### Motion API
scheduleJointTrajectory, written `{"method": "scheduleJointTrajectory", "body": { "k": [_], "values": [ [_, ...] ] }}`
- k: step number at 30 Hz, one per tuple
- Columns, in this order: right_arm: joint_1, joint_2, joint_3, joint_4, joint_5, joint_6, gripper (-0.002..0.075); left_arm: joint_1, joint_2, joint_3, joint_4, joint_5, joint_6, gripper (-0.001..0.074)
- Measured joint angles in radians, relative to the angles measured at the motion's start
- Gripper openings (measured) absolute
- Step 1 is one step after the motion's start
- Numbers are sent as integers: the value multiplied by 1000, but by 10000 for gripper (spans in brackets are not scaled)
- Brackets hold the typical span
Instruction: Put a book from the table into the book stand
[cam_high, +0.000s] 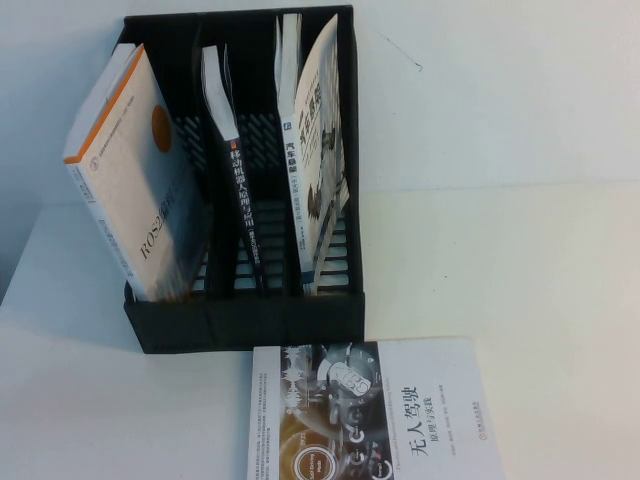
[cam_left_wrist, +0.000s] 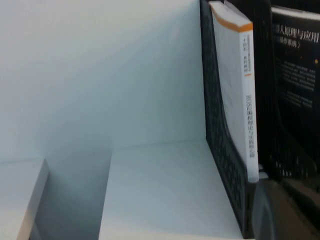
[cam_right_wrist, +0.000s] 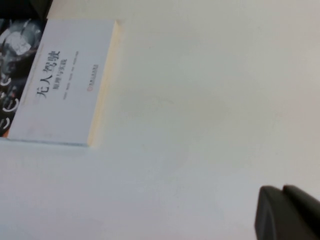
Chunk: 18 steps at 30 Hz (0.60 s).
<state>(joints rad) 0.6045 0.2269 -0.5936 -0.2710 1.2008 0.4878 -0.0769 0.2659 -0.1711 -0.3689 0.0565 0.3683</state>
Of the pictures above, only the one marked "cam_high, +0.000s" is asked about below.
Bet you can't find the white autonomous driving book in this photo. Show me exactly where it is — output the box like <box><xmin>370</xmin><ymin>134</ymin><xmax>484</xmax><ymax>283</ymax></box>
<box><xmin>245</xmin><ymin>337</ymin><xmax>507</xmax><ymax>480</ymax></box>

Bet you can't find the white car suspension book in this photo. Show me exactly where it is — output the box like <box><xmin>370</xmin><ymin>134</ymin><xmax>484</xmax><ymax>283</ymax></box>
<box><xmin>272</xmin><ymin>12</ymin><xmax>350</xmax><ymax>297</ymax></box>

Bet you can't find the black plastic book stand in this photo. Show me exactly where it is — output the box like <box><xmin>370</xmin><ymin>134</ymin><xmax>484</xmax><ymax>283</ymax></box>
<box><xmin>110</xmin><ymin>4</ymin><xmax>367</xmax><ymax>355</ymax></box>

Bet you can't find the dark mobile robot book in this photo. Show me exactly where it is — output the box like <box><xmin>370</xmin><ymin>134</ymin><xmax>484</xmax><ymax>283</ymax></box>
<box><xmin>199</xmin><ymin>43</ymin><xmax>267</xmax><ymax>292</ymax></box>

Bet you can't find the white orange ROS2 book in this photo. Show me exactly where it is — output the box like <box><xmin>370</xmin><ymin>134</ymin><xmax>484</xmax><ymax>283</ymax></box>
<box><xmin>61</xmin><ymin>43</ymin><xmax>212</xmax><ymax>304</ymax></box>

